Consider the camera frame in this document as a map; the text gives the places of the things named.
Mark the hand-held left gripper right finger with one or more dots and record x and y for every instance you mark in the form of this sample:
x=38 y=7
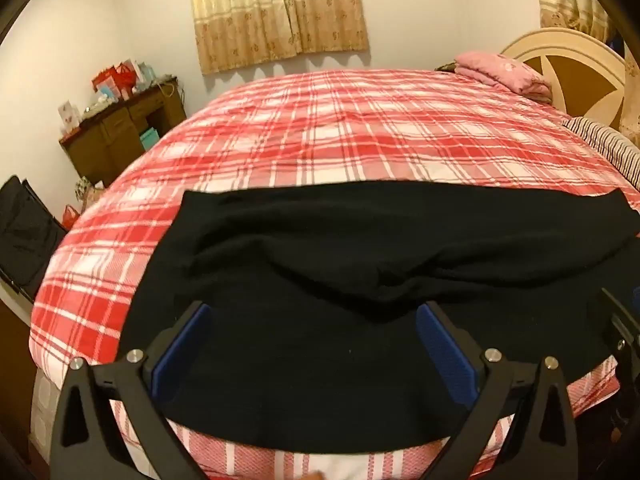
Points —
x=442 y=347

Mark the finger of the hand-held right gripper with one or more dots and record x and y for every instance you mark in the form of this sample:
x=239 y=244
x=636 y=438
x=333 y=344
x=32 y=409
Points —
x=622 y=320

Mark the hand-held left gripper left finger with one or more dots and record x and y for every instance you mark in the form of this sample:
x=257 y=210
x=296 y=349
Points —
x=182 y=347

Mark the black pants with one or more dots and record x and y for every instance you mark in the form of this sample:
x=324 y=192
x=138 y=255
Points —
x=320 y=260

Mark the patterned mattress side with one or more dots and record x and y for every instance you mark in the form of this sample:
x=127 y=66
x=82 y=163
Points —
x=45 y=410

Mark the brown wooden cabinet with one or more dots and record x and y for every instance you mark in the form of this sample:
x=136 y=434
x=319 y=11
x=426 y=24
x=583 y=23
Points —
x=15 y=360

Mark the small red bag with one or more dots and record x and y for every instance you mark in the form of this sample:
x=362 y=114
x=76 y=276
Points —
x=71 y=217

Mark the striped pillow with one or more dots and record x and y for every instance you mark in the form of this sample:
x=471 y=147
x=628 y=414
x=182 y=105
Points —
x=610 y=145

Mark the patterned bag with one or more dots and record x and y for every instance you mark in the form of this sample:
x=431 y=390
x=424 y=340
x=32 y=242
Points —
x=89 y=192

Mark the black folding chair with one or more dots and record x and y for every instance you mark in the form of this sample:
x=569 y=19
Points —
x=27 y=235

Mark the teal box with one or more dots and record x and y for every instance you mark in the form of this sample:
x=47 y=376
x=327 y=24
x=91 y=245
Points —
x=150 y=140

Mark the brown wooden desk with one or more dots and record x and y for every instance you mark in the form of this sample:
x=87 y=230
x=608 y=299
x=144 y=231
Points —
x=107 y=140

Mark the red plaid blanket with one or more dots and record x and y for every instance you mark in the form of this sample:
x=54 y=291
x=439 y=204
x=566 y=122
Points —
x=325 y=135

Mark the cream wooden headboard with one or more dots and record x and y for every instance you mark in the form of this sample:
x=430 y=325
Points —
x=590 y=75

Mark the white picture card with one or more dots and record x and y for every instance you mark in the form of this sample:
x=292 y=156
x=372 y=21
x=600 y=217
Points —
x=69 y=116

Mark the red gift bags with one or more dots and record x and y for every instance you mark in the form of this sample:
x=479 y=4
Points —
x=114 y=82

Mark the pink folded quilt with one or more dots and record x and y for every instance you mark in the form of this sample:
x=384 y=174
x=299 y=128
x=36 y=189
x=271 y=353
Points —
x=500 y=72

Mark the pale blue gift bag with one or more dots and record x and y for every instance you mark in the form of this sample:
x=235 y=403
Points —
x=144 y=72

